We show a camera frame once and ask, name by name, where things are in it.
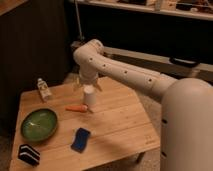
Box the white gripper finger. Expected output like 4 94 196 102
73 79 82 91
93 83 102 91

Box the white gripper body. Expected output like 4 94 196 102
79 65 98 84

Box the white ceramic cup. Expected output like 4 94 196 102
83 85 96 107

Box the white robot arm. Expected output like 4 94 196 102
73 39 213 171

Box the black white striped eraser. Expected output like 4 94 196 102
18 144 40 166

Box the orange toy carrot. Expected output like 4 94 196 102
66 104 92 113

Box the small white bottle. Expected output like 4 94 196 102
37 78 52 102

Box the wooden table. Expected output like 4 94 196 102
10 77 160 171

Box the green bowl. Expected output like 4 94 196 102
20 108 58 142

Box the blue sponge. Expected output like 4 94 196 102
71 128 91 153

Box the metal pole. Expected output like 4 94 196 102
74 0 84 42

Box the black handle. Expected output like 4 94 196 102
169 57 200 68

